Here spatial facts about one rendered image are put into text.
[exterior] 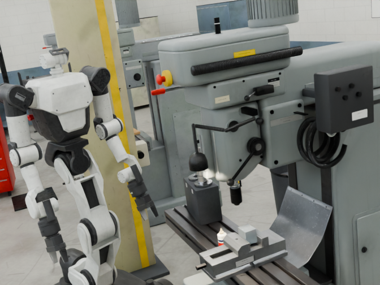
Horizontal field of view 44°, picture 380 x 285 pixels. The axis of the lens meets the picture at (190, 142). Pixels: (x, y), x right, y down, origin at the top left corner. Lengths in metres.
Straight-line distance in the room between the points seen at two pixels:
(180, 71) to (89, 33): 1.82
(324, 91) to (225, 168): 0.47
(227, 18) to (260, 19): 7.24
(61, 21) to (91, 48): 0.27
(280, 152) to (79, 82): 0.99
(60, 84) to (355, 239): 1.47
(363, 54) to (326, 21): 5.80
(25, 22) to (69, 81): 8.44
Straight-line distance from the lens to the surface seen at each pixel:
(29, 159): 2.25
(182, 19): 11.57
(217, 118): 1.77
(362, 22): 7.33
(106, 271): 2.58
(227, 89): 1.72
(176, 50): 1.66
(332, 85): 1.66
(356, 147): 2.05
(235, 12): 9.11
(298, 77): 1.90
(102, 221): 2.36
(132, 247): 3.85
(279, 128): 1.87
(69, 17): 3.40
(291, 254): 2.17
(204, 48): 1.66
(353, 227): 2.15
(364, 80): 1.76
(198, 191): 2.29
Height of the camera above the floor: 2.00
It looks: 16 degrees down
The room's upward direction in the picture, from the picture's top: 8 degrees counter-clockwise
